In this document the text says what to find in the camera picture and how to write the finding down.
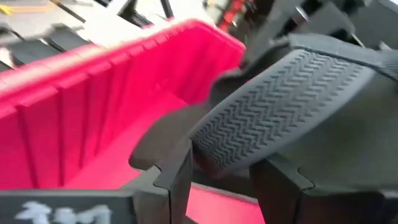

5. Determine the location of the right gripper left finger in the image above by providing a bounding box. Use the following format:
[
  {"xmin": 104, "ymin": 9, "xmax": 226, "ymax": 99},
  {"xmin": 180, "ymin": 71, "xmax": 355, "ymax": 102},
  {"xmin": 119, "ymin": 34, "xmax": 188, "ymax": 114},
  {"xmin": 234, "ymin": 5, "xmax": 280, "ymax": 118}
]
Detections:
[{"xmin": 123, "ymin": 139, "xmax": 194, "ymax": 224}]

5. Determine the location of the black herringbone-strap flip-flop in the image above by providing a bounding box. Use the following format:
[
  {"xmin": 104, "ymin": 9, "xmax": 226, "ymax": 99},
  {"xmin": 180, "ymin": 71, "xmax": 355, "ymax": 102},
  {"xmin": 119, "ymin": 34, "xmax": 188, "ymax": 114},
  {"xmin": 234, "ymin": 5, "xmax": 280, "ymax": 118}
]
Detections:
[{"xmin": 129, "ymin": 32, "xmax": 398, "ymax": 194}]

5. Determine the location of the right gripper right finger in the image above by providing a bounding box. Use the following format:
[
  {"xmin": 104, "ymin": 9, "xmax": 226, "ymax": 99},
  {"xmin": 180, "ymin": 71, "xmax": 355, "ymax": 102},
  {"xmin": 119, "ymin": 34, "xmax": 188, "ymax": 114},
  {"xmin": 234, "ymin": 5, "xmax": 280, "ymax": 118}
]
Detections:
[{"xmin": 248, "ymin": 153, "xmax": 315, "ymax": 224}]

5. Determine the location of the red plastic bin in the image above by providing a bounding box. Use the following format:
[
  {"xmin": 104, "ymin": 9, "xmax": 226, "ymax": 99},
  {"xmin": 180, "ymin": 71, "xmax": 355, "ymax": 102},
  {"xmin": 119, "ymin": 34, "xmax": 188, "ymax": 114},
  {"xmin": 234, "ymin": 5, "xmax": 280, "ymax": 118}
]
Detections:
[{"xmin": 0, "ymin": 18, "xmax": 265, "ymax": 224}]

